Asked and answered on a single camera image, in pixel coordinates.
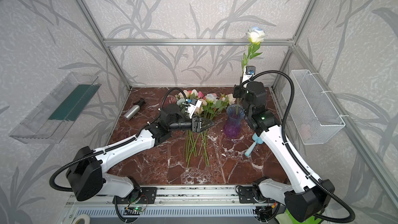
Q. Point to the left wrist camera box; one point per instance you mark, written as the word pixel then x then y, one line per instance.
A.
pixel 192 105

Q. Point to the green black work glove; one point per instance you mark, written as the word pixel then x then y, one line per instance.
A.
pixel 287 218

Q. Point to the light blue handled tool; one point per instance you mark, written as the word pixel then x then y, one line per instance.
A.
pixel 256 141

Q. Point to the white tape roll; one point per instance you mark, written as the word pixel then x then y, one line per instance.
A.
pixel 82 219

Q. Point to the green circuit board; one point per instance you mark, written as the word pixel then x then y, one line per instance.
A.
pixel 134 210

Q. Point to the clear plastic wall tray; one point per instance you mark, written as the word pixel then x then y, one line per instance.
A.
pixel 49 122

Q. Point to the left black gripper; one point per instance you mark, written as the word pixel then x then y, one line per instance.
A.
pixel 195 124

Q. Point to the white rose stem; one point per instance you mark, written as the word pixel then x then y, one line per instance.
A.
pixel 255 36

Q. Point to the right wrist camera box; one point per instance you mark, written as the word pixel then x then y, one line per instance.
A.
pixel 248 73

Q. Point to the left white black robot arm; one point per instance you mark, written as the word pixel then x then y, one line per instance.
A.
pixel 90 176

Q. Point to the silver spray bottle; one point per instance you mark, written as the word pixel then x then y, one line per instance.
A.
pixel 134 109

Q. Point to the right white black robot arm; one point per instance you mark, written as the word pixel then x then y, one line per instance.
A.
pixel 303 196

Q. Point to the flower bunch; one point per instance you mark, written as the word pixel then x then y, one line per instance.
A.
pixel 213 105
pixel 191 142

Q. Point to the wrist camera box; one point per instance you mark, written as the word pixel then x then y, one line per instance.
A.
pixel 248 73
pixel 192 105

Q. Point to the dark red glass vase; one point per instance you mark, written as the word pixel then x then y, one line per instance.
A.
pixel 164 101

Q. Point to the aluminium front rail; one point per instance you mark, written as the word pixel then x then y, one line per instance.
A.
pixel 192 195

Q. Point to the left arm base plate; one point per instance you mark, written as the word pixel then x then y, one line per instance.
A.
pixel 142 195

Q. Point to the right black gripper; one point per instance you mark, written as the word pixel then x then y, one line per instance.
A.
pixel 238 90

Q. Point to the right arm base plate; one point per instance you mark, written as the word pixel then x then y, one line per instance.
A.
pixel 246 195

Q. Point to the purple blue glass vase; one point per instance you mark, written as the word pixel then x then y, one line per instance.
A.
pixel 232 126

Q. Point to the pink object in basket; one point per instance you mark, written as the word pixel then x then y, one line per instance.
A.
pixel 305 132

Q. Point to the white wire mesh basket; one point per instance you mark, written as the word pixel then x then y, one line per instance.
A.
pixel 312 106

